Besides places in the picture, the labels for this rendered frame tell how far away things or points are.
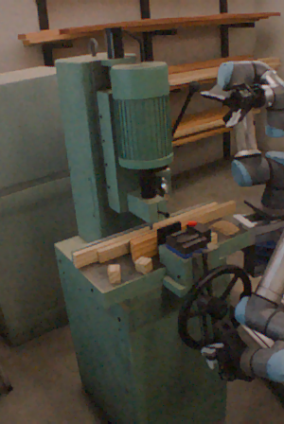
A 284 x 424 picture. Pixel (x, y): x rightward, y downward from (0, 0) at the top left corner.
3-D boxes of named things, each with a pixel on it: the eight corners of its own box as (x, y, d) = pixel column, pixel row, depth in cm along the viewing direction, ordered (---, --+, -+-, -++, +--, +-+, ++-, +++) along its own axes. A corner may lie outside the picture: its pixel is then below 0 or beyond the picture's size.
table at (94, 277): (120, 326, 128) (117, 309, 125) (74, 279, 152) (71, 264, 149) (269, 255, 156) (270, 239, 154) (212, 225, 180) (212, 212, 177)
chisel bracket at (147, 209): (150, 228, 150) (149, 204, 146) (128, 214, 161) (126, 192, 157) (168, 221, 153) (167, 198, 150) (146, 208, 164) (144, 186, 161)
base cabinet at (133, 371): (143, 466, 173) (127, 335, 143) (79, 383, 218) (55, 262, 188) (227, 414, 194) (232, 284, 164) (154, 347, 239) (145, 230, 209)
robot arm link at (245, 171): (275, 183, 187) (254, 56, 185) (241, 188, 185) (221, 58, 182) (262, 185, 199) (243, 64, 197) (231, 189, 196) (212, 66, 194)
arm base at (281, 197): (280, 193, 209) (281, 173, 205) (301, 204, 196) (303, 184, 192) (254, 200, 204) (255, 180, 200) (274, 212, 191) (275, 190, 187)
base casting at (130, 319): (127, 334, 144) (124, 311, 140) (56, 262, 189) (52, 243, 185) (231, 284, 165) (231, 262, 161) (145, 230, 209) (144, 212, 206)
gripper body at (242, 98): (231, 83, 145) (257, 79, 150) (221, 102, 151) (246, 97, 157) (244, 99, 142) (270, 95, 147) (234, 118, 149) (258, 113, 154)
